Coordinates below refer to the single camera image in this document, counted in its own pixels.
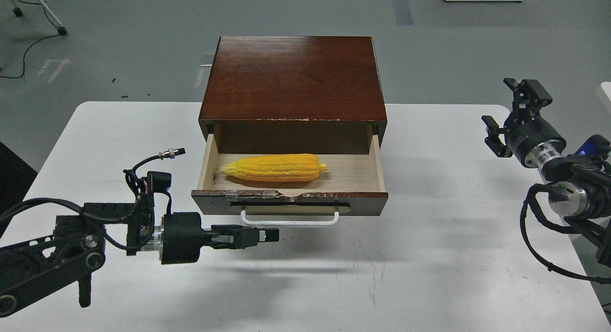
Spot wooden drawer with white handle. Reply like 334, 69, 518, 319
190, 131, 389, 228

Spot wheeled stand legs background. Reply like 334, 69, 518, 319
10, 0, 67, 35

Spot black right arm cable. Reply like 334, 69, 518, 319
519, 184, 611, 285

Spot dark wooden drawer cabinet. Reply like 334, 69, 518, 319
198, 36, 388, 142

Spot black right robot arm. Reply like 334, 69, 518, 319
482, 78, 611, 279

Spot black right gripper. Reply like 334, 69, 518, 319
481, 78, 567, 168

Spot yellow toy corn cob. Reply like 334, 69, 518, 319
221, 153, 327, 182

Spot black floor cable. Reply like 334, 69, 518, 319
0, 0, 59, 79

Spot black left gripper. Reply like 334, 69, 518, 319
160, 212, 280, 265

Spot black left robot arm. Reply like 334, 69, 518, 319
0, 148, 279, 317

